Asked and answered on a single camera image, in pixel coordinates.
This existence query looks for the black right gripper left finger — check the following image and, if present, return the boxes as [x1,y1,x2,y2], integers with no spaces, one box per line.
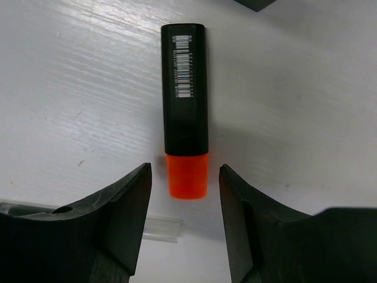
[1,163,152,282]

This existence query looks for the black pen refill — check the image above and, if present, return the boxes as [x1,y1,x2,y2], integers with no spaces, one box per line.
[1,201,183,243]

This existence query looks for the black front-right container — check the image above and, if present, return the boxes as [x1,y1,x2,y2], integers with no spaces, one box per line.
[235,0,276,12]

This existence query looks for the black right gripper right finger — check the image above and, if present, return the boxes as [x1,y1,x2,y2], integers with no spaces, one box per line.
[219,165,376,282]

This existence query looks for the orange black highlighter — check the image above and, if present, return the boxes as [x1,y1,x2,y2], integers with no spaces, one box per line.
[161,23,209,200]

